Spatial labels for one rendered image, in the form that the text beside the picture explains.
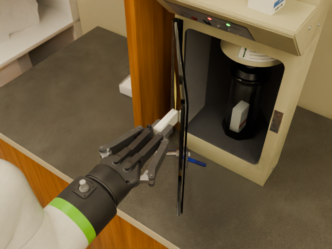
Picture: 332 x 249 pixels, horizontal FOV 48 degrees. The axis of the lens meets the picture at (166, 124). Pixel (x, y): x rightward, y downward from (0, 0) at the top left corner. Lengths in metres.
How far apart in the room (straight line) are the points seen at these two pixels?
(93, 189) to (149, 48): 0.49
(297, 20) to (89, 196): 0.46
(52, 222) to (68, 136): 0.72
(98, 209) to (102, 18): 1.32
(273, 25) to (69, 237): 0.48
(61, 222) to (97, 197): 0.07
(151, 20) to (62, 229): 0.57
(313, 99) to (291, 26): 0.76
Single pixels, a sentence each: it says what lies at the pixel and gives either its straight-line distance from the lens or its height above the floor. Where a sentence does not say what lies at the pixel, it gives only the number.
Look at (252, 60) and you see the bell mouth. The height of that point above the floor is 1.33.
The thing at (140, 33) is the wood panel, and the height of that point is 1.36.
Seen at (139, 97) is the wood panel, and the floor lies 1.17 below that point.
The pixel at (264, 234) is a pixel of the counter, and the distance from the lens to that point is 1.06.
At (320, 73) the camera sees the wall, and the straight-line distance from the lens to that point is 1.37.
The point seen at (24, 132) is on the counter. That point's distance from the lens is 1.34.
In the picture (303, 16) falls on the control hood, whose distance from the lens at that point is 0.74.
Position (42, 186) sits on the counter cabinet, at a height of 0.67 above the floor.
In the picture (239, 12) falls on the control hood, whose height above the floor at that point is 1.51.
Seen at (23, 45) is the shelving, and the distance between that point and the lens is 1.80.
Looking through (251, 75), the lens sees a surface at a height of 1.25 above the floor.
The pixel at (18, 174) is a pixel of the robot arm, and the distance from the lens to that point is 0.52.
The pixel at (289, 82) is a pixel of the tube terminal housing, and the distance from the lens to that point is 0.88.
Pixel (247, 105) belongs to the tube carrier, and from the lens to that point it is 1.05.
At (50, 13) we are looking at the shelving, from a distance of 2.02.
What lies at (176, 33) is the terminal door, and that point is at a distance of 0.88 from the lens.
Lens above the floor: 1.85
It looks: 45 degrees down
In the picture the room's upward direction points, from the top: straight up
